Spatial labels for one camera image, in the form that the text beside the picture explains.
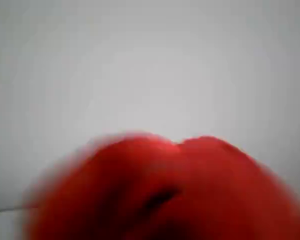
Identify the red rose with green stem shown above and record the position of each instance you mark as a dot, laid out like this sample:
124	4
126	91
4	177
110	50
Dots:
165	187

